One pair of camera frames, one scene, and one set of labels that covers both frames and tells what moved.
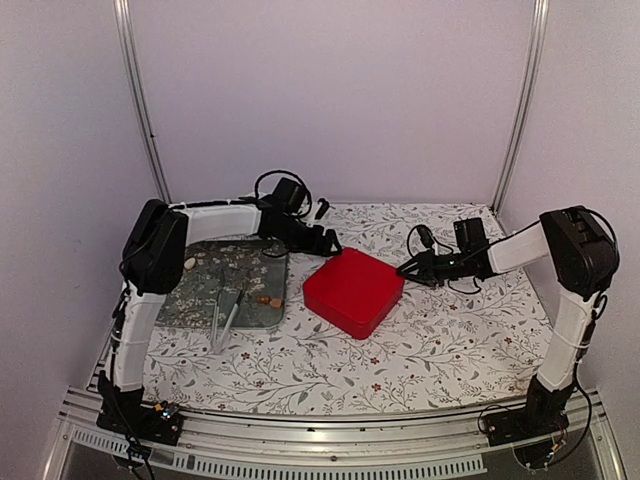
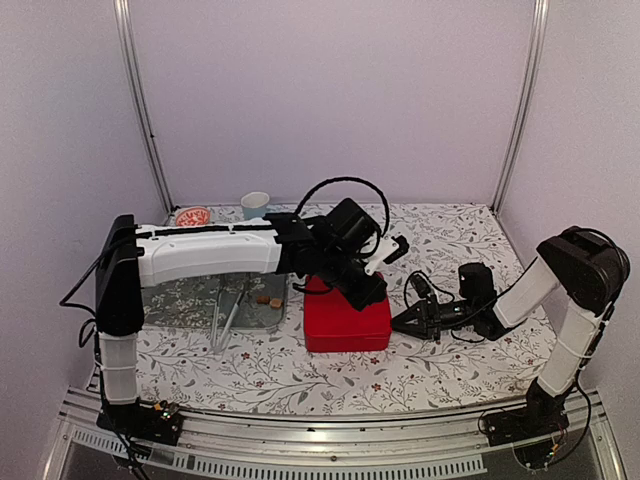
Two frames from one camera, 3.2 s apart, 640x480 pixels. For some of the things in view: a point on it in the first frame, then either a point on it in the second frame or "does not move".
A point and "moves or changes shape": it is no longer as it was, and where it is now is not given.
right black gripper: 426,270 → 430,322
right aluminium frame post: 531,90 does not move
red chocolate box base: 357,331 → 346,343
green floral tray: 226,267 does not move
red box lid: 355,285 moves or changes shape
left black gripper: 314,246 → 375,294
